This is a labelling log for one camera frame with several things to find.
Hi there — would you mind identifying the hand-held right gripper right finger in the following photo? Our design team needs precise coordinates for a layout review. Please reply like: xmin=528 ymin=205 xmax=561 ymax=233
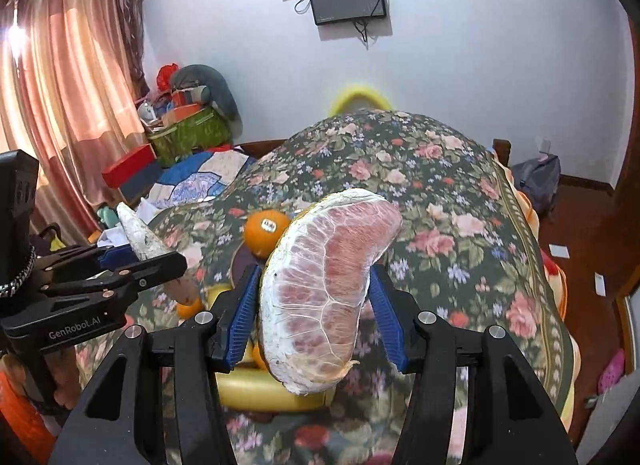
xmin=367 ymin=262 xmax=594 ymax=465

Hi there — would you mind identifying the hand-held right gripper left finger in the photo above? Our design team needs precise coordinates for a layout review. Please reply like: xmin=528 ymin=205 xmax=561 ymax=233
xmin=47 ymin=262 xmax=263 ymax=465

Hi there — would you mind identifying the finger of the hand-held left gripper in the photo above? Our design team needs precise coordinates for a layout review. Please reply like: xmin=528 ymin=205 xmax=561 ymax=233
xmin=39 ymin=251 xmax=189 ymax=308
xmin=35 ymin=244 xmax=146 ymax=273

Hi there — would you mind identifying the small pomelo segment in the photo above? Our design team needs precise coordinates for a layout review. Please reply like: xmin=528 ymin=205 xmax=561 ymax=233
xmin=116 ymin=202 xmax=201 ymax=305

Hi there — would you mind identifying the large peeled pomelo segment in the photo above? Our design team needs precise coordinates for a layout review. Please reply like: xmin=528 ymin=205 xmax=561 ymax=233
xmin=257 ymin=188 xmax=404 ymax=397

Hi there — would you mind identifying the yellow fruit bowl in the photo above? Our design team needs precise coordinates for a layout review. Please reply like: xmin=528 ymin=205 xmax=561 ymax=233
xmin=206 ymin=245 xmax=337 ymax=414

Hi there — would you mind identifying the floral blanket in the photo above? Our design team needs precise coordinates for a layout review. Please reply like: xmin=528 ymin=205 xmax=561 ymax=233
xmin=75 ymin=110 xmax=576 ymax=465

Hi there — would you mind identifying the orange with sticker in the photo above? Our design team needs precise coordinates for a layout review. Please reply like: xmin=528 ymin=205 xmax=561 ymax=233
xmin=243 ymin=210 xmax=292 ymax=260

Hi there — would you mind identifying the red box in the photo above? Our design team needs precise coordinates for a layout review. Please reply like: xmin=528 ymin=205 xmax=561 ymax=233
xmin=102 ymin=143 xmax=162 ymax=189

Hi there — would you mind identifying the orange cloth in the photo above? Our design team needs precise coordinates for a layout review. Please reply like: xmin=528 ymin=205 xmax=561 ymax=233
xmin=0 ymin=367 xmax=57 ymax=465

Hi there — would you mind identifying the blue patchwork quilt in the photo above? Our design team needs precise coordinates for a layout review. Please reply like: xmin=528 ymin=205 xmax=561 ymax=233
xmin=145 ymin=149 xmax=257 ymax=206

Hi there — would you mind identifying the green box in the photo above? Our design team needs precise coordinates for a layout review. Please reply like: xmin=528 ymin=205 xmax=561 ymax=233
xmin=148 ymin=109 xmax=232 ymax=166

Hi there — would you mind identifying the pink curtain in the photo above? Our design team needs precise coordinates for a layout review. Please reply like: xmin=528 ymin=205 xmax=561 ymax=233
xmin=0 ymin=0 xmax=151 ymax=246

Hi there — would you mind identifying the grey pillow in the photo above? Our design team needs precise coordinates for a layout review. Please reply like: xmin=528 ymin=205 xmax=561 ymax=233
xmin=169 ymin=64 xmax=242 ymax=122

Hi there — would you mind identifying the grey backpack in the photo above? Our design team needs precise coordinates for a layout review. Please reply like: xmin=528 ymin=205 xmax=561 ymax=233
xmin=511 ymin=154 xmax=562 ymax=216

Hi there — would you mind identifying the pink slipper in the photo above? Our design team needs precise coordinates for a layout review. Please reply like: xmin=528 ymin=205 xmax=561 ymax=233
xmin=597 ymin=349 xmax=627 ymax=396

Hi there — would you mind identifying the black and white braided strap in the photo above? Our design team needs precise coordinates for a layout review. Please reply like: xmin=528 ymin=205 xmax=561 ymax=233
xmin=0 ymin=244 xmax=37 ymax=299

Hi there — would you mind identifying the yellow ring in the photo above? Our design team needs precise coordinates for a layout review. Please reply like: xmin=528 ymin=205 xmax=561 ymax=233
xmin=327 ymin=84 xmax=392 ymax=116

